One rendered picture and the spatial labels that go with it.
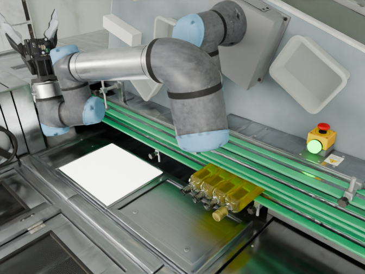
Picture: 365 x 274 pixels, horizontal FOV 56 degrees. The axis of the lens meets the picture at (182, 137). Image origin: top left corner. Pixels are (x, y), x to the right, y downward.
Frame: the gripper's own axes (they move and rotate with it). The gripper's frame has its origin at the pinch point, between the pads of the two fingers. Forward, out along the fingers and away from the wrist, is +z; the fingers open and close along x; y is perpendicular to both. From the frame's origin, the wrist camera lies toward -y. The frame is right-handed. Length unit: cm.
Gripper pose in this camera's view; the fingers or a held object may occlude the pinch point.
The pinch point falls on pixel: (26, 10)
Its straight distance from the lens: 110.1
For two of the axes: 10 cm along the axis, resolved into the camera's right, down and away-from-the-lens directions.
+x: -8.2, 2.4, -5.2
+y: 5.6, 1.1, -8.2
